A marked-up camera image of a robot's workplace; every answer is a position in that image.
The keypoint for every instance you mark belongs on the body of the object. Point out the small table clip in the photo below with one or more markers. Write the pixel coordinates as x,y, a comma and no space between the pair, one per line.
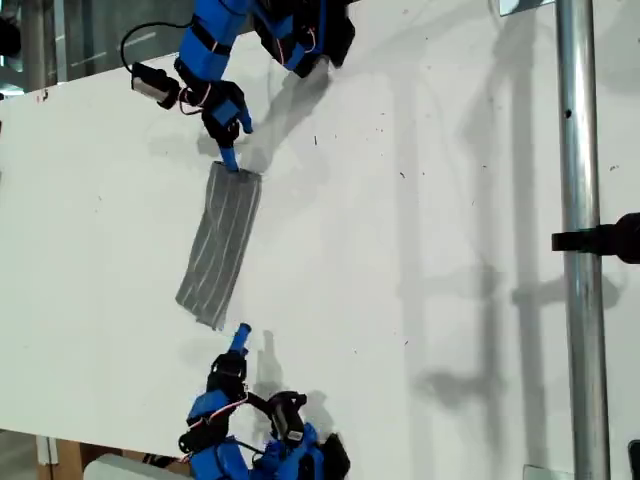
43,95

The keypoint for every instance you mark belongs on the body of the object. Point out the grey metal upright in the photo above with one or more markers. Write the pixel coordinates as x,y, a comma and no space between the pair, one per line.
60,40

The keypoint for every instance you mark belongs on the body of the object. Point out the grey striped towel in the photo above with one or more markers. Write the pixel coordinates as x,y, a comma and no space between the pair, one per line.
220,240

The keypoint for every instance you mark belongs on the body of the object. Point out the white leg bracket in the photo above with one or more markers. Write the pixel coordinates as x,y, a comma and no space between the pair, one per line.
45,450

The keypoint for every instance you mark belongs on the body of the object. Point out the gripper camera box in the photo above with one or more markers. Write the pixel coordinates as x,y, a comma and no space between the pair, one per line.
285,417
150,80

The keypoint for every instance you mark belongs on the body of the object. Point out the white plastic container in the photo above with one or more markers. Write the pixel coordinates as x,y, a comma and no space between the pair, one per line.
125,470

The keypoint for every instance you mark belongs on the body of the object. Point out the steel post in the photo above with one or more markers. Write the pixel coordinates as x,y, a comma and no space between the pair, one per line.
580,150

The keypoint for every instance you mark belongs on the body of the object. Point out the wooden table leg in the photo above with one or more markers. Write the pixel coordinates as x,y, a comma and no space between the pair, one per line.
70,452

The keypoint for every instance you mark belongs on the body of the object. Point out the black round object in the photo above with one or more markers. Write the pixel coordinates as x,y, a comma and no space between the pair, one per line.
7,37

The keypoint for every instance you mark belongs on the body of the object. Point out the dark box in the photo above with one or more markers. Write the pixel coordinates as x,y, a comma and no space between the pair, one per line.
635,460

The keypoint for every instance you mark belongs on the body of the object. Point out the black clamp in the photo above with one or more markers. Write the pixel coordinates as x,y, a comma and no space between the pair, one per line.
615,240

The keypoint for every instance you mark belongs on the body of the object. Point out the gripper camera stalk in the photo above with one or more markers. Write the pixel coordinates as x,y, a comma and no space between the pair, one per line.
172,95
257,400

